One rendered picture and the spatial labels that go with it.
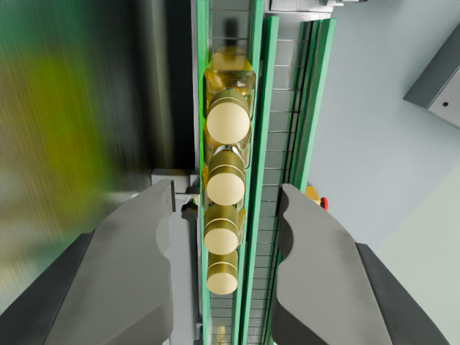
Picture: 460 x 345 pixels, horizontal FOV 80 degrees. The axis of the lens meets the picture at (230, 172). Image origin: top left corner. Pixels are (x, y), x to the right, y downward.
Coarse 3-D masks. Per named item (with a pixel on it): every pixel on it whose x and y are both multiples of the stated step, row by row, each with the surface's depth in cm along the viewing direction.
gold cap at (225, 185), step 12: (216, 156) 26; (228, 156) 26; (216, 168) 24; (228, 168) 24; (240, 168) 25; (216, 180) 23; (228, 180) 23; (240, 180) 23; (216, 192) 24; (228, 192) 24; (240, 192) 24; (228, 204) 25
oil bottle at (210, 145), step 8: (208, 136) 30; (248, 136) 30; (208, 144) 30; (216, 144) 30; (224, 144) 29; (232, 144) 29; (240, 144) 30; (248, 144) 30; (208, 152) 30; (240, 152) 30; (248, 152) 31; (208, 160) 31; (248, 160) 31
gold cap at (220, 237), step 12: (216, 204) 29; (216, 216) 27; (228, 216) 28; (216, 228) 26; (228, 228) 26; (204, 240) 26; (216, 240) 26; (228, 240) 26; (216, 252) 27; (228, 252) 27
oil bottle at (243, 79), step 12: (216, 60) 35; (228, 60) 36; (240, 60) 37; (204, 72) 28; (216, 72) 27; (228, 72) 27; (240, 72) 28; (252, 72) 28; (204, 84) 28; (216, 84) 27; (228, 84) 27; (240, 84) 27; (252, 84) 27; (204, 96) 28; (252, 96) 28; (204, 108) 29; (252, 108) 28
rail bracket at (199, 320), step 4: (200, 316) 75; (196, 320) 75; (200, 320) 75; (196, 324) 74; (200, 324) 74; (196, 328) 75; (200, 328) 73; (200, 332) 72; (196, 336) 72; (200, 336) 71; (196, 340) 70; (200, 340) 70; (196, 344) 69; (200, 344) 69
